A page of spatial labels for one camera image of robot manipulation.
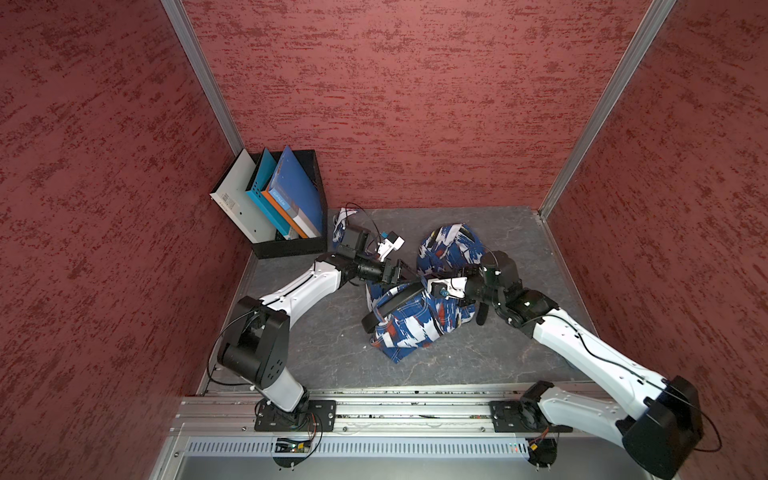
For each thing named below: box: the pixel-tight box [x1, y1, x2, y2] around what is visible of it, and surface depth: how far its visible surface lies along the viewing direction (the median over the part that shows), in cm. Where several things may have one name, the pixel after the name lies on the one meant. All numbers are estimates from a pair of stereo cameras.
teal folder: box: [245, 148, 299, 240], surface depth 92 cm
